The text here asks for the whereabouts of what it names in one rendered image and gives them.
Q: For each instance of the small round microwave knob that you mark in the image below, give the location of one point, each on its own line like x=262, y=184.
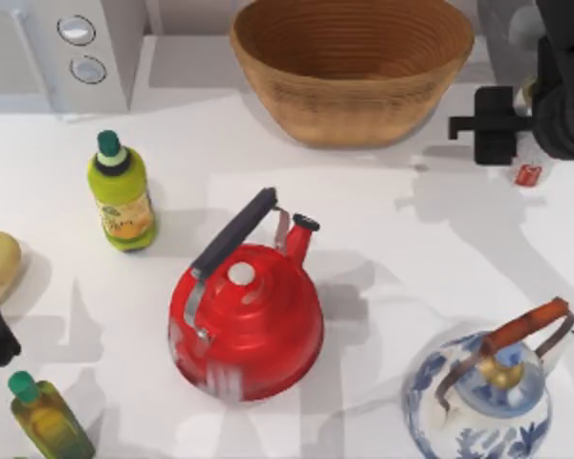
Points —
x=88, y=70

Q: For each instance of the large round microwave knob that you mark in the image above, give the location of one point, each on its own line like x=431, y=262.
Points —
x=76, y=30

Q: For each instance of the green bottle with yellow label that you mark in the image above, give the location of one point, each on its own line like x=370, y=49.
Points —
x=122, y=191

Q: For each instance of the pale microwave oven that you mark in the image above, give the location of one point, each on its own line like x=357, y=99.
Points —
x=24, y=57

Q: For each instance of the olive green bottle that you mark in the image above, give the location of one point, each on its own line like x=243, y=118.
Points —
x=52, y=425

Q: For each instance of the brown woven basket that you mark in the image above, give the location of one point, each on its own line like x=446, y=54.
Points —
x=351, y=102

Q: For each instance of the blue and white teapot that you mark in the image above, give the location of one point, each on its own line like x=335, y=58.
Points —
x=478, y=411

